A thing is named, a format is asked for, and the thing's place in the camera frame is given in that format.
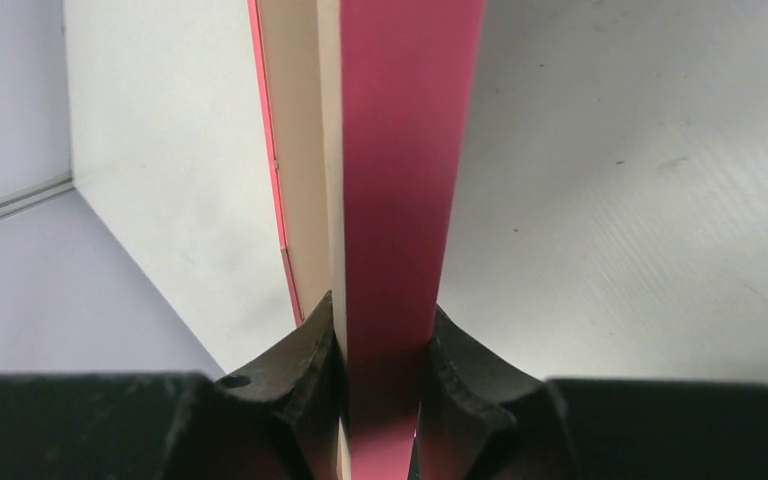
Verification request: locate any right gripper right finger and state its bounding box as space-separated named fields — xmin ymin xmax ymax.
xmin=410 ymin=310 xmax=768 ymax=479

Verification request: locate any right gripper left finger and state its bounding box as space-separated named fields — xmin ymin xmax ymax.
xmin=0 ymin=296 xmax=342 ymax=479

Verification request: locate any pink picture frame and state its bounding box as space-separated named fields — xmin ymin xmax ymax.
xmin=249 ymin=1 xmax=485 ymax=479

